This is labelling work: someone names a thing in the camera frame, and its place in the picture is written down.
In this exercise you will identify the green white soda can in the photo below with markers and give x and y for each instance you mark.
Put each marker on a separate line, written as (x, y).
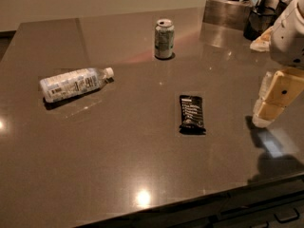
(164, 39)

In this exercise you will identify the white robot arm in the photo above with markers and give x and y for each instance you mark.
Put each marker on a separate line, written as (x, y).
(287, 38)

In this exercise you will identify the black mesh cup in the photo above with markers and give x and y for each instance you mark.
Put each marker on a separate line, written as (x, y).
(260, 19)

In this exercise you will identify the black rxbar chocolate bar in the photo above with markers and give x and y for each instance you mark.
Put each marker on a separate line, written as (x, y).
(192, 122)

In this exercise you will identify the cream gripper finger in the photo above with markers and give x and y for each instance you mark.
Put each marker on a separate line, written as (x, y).
(286, 85)
(265, 84)

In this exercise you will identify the white crumpled napkin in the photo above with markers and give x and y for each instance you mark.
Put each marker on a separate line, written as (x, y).
(262, 43)

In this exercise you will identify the clear plastic water bottle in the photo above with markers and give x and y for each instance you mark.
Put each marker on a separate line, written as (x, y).
(74, 83)

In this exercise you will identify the black drawer handle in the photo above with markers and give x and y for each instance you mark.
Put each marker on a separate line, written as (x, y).
(287, 216)

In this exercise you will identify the steel snack dispenser base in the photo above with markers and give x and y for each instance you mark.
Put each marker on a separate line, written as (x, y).
(226, 13)

